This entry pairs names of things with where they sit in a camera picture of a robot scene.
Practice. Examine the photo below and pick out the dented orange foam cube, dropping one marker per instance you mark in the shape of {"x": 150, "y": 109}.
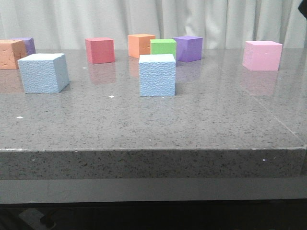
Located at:
{"x": 11, "y": 50}

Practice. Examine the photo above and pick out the red foam cube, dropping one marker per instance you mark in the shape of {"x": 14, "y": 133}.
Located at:
{"x": 100, "y": 50}

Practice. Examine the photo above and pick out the purple foam cube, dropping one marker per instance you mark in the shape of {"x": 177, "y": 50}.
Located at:
{"x": 189, "y": 48}
{"x": 29, "y": 44}

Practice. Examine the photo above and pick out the light blue foam cube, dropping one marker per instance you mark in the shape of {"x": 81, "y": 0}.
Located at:
{"x": 44, "y": 73}
{"x": 157, "y": 75}

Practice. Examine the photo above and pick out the power strip under table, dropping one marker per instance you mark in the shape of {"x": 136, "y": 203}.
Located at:
{"x": 36, "y": 220}

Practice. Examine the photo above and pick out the purple foam cube left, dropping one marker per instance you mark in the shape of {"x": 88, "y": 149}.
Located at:
{"x": 29, "y": 44}

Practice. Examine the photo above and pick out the smooth orange foam cube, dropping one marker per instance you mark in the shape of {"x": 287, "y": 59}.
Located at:
{"x": 139, "y": 44}

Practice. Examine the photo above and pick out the pink foam cube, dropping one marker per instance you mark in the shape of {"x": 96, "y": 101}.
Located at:
{"x": 262, "y": 55}

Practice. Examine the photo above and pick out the green foam cube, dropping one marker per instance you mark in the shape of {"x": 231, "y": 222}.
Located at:
{"x": 163, "y": 46}

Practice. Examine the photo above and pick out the dark object at edge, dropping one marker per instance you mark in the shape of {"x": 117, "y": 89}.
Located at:
{"x": 303, "y": 8}

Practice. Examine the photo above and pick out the white pleated curtain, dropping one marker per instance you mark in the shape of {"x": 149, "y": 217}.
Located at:
{"x": 65, "y": 24}

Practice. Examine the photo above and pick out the purple foam cube right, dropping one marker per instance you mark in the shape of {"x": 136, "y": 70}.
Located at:
{"x": 189, "y": 48}

